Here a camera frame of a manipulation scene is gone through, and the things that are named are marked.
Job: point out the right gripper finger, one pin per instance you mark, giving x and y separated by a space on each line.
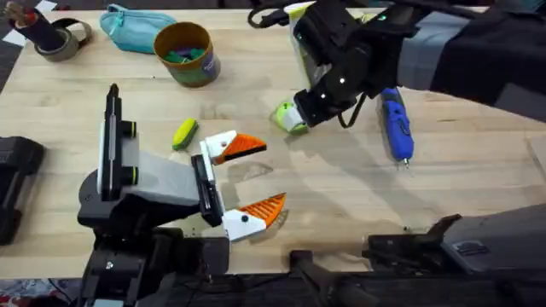
293 117

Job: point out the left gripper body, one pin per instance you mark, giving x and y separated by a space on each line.
170 183

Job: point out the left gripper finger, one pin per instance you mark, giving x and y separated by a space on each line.
226 147
251 219

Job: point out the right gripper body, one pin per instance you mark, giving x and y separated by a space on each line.
341 55

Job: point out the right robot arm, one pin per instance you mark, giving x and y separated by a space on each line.
490 51

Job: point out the blue electric screwdriver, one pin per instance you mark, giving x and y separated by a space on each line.
396 123

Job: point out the black upright wrist plate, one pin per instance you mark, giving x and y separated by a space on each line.
113 128

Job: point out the brown tub with toys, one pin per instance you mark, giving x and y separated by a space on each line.
187 59

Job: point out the teal zip pouch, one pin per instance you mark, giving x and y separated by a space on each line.
132 30

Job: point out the black box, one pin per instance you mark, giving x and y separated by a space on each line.
17 183

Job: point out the grey tape roll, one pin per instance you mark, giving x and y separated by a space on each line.
64 49

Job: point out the white paper sheet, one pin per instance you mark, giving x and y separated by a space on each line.
15 38

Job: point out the black rail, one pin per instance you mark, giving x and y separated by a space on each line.
426 294

